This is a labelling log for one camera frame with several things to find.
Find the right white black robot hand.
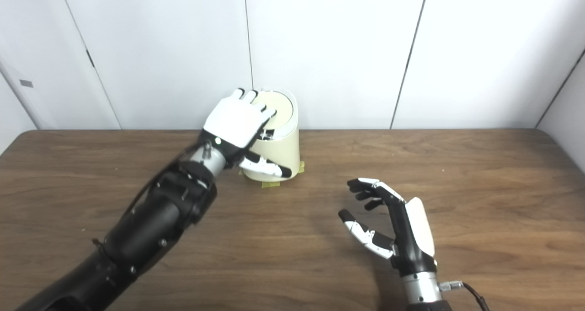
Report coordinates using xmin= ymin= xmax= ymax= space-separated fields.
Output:
xmin=338 ymin=178 xmax=437 ymax=276

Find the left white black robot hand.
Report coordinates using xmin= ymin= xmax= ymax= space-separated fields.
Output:
xmin=200 ymin=88 xmax=293 ymax=179

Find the cream round bin lid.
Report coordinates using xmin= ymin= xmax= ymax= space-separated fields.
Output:
xmin=251 ymin=91 xmax=294 ymax=131

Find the cream-colored round bin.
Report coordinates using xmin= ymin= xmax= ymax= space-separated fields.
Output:
xmin=239 ymin=89 xmax=300 ymax=182

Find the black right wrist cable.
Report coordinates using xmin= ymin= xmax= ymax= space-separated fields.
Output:
xmin=437 ymin=280 xmax=490 ymax=311

